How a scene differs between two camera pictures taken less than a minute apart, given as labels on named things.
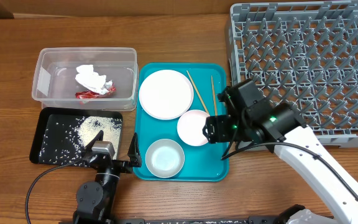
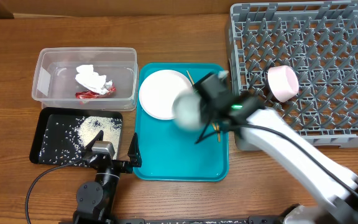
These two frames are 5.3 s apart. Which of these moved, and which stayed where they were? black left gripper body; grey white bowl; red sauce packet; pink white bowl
Moved: grey white bowl; pink white bowl
Stayed: black left gripper body; red sauce packet
